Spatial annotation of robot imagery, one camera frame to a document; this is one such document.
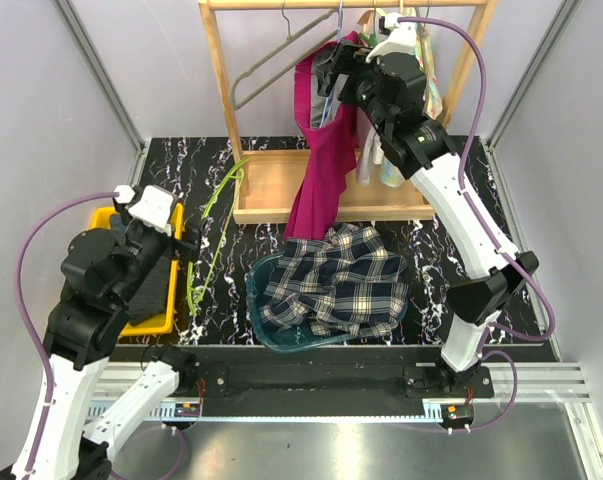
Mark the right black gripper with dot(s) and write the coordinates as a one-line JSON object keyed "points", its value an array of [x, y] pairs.
{"points": [[347, 59]]}

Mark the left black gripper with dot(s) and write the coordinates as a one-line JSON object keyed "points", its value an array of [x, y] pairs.
{"points": [[190, 246]]}

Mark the white garment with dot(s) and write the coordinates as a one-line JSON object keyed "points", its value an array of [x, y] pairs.
{"points": [[371, 155]]}

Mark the magenta dress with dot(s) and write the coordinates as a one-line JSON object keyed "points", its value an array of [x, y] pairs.
{"points": [[332, 152]]}

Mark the teal transparent plastic basin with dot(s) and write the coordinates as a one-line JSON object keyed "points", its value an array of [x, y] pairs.
{"points": [[295, 339]]}

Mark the navy plaid skirt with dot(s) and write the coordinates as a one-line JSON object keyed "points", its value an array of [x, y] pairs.
{"points": [[347, 283]]}

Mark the dark green hanger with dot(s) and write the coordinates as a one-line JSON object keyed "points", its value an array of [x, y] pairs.
{"points": [[368, 35]]}

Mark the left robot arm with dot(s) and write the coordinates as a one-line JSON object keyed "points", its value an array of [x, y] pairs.
{"points": [[103, 271]]}

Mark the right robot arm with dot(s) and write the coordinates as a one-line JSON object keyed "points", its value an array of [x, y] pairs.
{"points": [[390, 90]]}

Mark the cream wooden hanger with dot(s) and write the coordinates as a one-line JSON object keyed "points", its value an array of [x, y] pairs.
{"points": [[368, 17]]}

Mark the dark grey striped cloth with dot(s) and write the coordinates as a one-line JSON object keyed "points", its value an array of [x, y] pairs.
{"points": [[152, 296]]}

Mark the blue denim cloth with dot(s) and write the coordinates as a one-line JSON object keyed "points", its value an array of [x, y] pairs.
{"points": [[116, 223]]}

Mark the yellow plastic tray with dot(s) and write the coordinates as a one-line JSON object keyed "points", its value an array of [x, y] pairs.
{"points": [[163, 323]]}

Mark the colourful floral shirt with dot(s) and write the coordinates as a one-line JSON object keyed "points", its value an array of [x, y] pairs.
{"points": [[389, 175]]}

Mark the wooden clothes rack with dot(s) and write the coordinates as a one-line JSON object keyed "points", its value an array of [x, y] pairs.
{"points": [[273, 177]]}

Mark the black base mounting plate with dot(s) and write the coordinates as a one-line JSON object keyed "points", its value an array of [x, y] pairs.
{"points": [[337, 381]]}

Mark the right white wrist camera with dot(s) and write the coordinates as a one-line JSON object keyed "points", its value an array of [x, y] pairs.
{"points": [[401, 37]]}

